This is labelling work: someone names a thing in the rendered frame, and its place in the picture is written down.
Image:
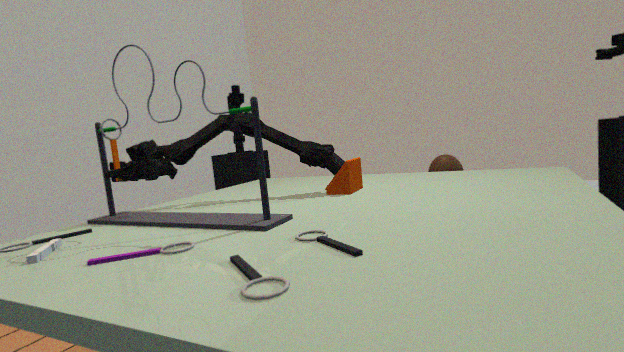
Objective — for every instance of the orange handle with grey loop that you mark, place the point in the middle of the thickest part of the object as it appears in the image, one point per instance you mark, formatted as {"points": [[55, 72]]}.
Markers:
{"points": [[113, 143]]}

